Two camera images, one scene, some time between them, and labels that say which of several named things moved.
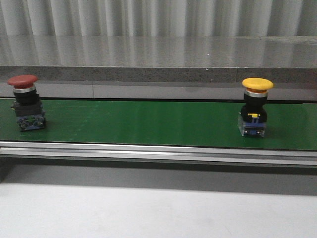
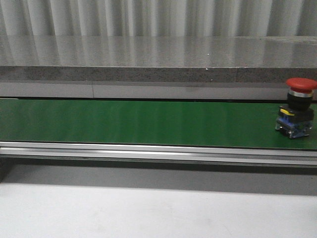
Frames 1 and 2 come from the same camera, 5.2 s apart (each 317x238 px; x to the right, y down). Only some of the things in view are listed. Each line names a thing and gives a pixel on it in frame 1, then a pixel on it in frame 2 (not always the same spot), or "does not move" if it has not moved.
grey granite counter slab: (210, 59) does not move
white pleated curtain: (158, 18) does not move
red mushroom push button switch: (27, 103) -> (295, 118)
